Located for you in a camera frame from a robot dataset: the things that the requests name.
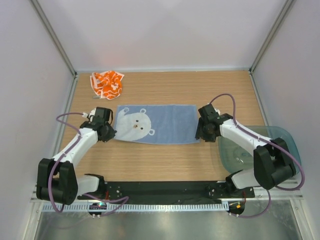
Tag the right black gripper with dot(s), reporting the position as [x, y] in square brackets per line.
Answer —
[199, 133]

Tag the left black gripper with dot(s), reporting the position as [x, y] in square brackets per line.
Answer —
[110, 136]

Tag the blue bear towel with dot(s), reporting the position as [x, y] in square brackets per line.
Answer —
[160, 124]

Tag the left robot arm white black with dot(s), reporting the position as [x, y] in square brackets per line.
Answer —
[56, 177]

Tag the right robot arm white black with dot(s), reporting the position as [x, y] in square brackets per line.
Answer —
[272, 162]

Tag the orange white patterned towel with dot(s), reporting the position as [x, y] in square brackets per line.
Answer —
[107, 85]

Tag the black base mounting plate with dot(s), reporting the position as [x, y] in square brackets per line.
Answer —
[171, 192]

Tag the white slotted cable duct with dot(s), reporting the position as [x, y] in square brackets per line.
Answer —
[87, 206]

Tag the aluminium frame rail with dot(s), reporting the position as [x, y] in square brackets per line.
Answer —
[277, 193]

